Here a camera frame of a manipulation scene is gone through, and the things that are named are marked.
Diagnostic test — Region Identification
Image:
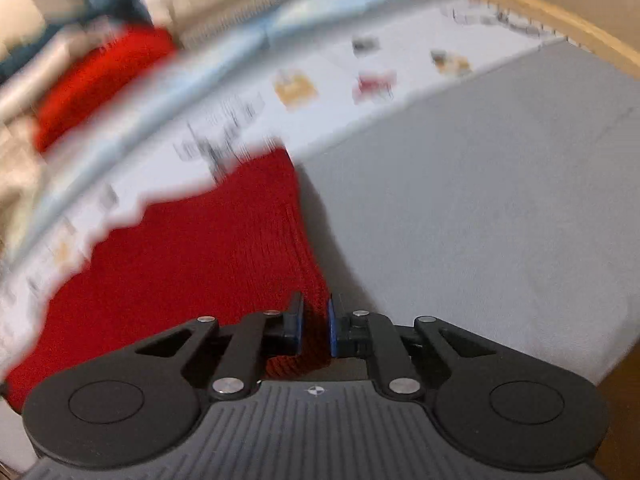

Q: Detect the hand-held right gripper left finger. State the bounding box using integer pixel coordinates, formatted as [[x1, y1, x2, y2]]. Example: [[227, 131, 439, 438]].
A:
[[134, 291, 306, 402]]

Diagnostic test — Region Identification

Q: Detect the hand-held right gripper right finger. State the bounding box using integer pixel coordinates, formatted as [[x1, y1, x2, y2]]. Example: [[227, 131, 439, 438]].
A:
[[326, 292, 502, 401]]

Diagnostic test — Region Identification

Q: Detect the dark red knit sweater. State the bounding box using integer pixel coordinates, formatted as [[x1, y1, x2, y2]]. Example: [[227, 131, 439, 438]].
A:
[[4, 147, 332, 408]]

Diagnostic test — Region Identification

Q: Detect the light blue thin sheet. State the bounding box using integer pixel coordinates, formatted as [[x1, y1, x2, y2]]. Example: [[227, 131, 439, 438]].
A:
[[0, 0, 431, 261]]

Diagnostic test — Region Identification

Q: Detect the bright red folded blanket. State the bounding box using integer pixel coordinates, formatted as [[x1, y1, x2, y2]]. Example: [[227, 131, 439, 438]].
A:
[[34, 26, 179, 153]]

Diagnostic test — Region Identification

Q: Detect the cream folded blanket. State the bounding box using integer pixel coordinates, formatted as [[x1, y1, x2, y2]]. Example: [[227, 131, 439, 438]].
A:
[[0, 110, 48, 261]]

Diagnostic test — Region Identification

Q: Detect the wooden bed frame rail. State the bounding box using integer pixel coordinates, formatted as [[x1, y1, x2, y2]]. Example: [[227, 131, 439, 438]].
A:
[[429, 0, 640, 81]]

